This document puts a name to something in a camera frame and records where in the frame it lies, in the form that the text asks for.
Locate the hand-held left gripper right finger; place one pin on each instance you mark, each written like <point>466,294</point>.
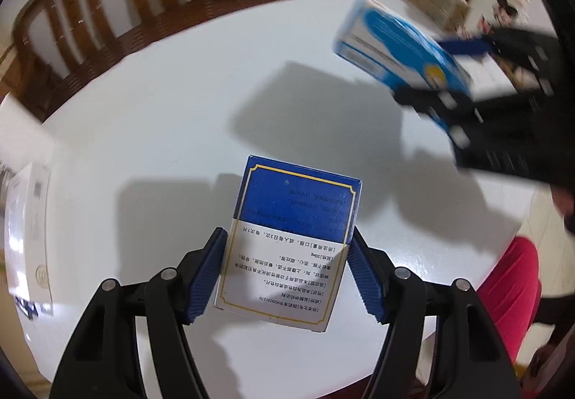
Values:
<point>366,282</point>

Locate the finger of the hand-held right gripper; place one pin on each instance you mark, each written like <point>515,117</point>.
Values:
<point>431,102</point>
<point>467,46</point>

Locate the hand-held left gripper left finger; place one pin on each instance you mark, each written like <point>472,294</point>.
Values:
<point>204,278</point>

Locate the light blue white medicine box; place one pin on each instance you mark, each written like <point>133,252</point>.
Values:
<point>395,44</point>

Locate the dark blue white medicine box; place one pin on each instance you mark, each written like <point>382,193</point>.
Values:
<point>292,219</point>

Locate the white paper sheet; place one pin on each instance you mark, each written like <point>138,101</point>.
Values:
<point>492,73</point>

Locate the beige printed box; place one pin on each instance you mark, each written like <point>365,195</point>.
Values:
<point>442,4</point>

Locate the pink pants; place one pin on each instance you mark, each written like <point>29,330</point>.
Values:
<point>512,291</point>

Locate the flat white box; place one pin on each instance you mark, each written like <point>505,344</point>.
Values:
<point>31,237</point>

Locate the wooden slatted bench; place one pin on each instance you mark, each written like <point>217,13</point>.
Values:
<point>90,13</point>

